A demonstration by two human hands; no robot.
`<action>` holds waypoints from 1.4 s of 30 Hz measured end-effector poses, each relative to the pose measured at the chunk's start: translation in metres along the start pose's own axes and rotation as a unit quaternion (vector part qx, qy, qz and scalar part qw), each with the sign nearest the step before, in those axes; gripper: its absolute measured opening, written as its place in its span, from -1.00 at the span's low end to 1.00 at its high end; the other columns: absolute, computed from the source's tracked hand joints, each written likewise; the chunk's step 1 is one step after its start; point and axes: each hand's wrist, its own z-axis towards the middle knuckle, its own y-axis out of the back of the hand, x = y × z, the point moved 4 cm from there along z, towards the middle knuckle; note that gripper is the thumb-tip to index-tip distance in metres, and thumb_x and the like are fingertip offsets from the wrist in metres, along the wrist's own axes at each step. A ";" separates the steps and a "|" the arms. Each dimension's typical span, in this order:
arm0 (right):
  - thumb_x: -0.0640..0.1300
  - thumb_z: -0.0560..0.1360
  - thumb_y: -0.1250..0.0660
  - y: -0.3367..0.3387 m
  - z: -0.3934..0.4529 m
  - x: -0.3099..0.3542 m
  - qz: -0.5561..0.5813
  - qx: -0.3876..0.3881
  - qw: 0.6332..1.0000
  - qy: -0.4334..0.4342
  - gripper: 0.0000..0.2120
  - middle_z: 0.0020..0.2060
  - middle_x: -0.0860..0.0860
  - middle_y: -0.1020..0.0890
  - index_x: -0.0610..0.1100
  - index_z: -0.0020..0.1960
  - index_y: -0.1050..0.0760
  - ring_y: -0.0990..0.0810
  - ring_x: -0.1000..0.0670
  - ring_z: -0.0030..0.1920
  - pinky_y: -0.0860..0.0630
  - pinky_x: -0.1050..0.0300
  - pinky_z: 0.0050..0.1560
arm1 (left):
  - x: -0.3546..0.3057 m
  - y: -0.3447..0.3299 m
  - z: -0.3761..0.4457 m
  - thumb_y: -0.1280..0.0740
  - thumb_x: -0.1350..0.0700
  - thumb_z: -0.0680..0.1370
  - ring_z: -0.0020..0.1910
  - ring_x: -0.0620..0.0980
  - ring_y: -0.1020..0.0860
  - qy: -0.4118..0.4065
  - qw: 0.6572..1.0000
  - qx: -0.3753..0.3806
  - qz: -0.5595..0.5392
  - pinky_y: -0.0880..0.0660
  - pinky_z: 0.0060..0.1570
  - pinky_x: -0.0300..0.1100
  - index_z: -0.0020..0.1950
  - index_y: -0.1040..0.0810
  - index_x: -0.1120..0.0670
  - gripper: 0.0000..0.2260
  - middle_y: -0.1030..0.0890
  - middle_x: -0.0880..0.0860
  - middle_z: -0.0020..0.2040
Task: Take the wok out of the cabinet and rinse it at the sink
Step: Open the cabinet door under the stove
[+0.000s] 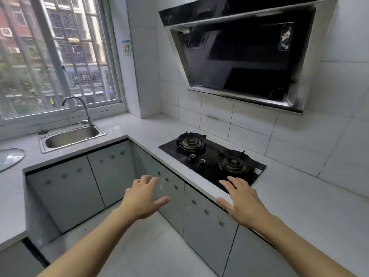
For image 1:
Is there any person's left hand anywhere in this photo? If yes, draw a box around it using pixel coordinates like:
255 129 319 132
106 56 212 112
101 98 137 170
118 175 171 221

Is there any person's right hand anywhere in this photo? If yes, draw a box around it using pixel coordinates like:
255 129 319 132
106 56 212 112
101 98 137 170
215 176 274 230

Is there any black glass gas stove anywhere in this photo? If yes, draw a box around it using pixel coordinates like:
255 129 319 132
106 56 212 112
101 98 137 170
158 131 267 194

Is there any stainless steel sink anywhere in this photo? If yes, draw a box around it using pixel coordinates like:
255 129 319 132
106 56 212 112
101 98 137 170
38 124 106 154

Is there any person's right forearm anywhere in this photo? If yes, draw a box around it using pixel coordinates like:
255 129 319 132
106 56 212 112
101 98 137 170
251 215 358 277

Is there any person's left forearm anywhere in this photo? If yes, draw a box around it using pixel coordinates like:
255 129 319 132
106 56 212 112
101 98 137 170
37 207 140 277

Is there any narrow grey cabinet door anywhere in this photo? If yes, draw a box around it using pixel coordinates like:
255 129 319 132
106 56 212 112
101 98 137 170
129 141 156 199

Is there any chrome curved faucet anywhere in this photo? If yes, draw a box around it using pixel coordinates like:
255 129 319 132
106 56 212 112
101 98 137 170
61 96 95 127

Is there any round glass lid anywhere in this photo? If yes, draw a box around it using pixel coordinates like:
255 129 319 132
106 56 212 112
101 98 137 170
0 148 26 173

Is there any black steel range hood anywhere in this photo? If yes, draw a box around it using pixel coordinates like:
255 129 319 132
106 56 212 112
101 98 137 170
158 0 339 114

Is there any white framed window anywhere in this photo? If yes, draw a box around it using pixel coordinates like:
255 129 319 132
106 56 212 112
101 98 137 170
0 0 127 124

